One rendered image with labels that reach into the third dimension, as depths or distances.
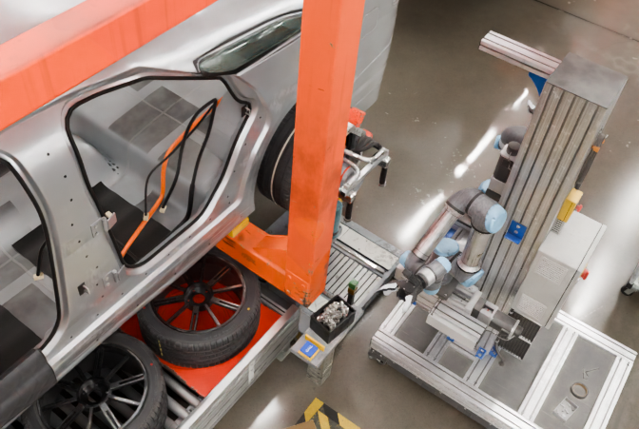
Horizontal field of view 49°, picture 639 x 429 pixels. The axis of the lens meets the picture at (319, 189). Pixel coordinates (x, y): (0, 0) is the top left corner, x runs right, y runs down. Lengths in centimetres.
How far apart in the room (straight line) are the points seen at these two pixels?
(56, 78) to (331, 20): 114
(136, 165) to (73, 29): 233
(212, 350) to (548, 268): 168
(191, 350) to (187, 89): 145
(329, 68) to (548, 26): 470
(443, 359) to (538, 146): 153
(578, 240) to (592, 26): 414
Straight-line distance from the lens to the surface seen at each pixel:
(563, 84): 288
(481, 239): 321
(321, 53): 260
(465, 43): 661
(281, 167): 373
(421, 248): 320
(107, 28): 168
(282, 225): 447
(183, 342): 368
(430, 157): 538
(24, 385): 322
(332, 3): 246
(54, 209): 275
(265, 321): 400
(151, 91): 413
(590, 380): 430
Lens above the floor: 366
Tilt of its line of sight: 47 degrees down
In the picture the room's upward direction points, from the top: 6 degrees clockwise
